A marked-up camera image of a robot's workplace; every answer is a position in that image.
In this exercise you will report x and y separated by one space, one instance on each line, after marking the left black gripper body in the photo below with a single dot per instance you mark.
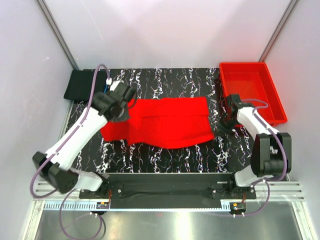
124 115

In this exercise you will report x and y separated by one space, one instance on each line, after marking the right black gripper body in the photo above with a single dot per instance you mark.
225 121

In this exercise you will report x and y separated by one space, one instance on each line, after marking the red t shirt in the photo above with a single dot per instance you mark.
169 123

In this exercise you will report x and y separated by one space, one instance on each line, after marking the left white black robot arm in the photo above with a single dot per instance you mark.
55 165

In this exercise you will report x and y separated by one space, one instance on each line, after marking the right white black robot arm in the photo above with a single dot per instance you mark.
271 156

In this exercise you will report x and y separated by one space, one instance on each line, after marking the folded black t shirt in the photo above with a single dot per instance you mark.
80 84

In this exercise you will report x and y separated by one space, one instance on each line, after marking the red plastic bin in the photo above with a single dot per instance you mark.
252 80

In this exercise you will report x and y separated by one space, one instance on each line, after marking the right small electronics board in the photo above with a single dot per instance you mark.
236 206

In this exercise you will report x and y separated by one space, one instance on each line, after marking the small electronics board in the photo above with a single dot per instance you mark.
103 205
236 206

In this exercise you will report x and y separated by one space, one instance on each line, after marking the left small electronics board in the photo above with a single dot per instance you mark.
103 205

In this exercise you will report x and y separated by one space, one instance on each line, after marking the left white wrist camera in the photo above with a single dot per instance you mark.
113 83

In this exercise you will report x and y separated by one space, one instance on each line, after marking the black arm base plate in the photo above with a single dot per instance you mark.
205 179

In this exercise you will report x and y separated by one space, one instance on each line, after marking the aluminium table edge rail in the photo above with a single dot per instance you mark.
276 191

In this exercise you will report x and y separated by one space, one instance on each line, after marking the white slotted cable duct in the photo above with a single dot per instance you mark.
115 206

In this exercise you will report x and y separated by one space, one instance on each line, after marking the left aluminium frame post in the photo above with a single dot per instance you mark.
48 16

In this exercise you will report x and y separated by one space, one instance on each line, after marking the aluminium frame post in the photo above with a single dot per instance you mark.
289 10
48 16

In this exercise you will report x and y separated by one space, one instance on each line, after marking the right aluminium frame post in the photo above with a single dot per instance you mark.
289 10

